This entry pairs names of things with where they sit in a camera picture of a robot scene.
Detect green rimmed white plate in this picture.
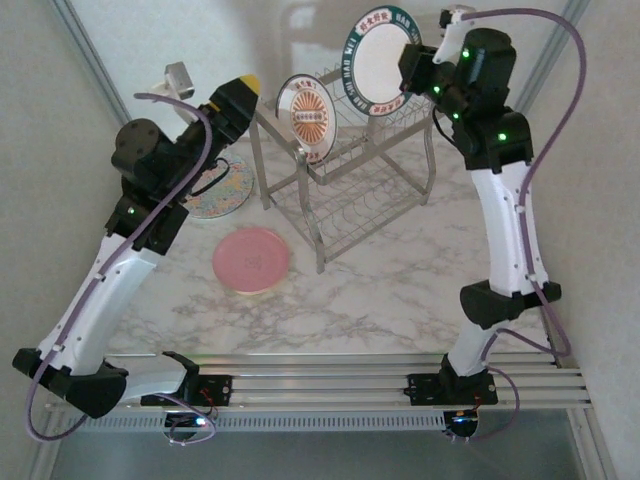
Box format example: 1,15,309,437
342,4,425,117

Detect colourful confetti pattern plate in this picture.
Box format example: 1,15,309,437
185,152,256,221

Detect pink plate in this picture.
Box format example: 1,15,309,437
211,227,290,296

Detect orange sunburst print plate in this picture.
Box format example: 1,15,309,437
276,73,339,165

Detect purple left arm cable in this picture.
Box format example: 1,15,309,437
24,91,219,447

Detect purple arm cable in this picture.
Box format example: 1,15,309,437
462,7,587,444
24,91,219,447

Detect aluminium frame post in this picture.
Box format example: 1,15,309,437
47,0,126,124
514,0,587,109

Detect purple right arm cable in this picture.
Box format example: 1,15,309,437
462,7,587,444

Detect metal wire dish rack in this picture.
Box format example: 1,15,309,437
248,67,435,275

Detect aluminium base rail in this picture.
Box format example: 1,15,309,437
47,352,594,419

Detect grey slotted cable duct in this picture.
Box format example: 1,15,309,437
79,410,447,434

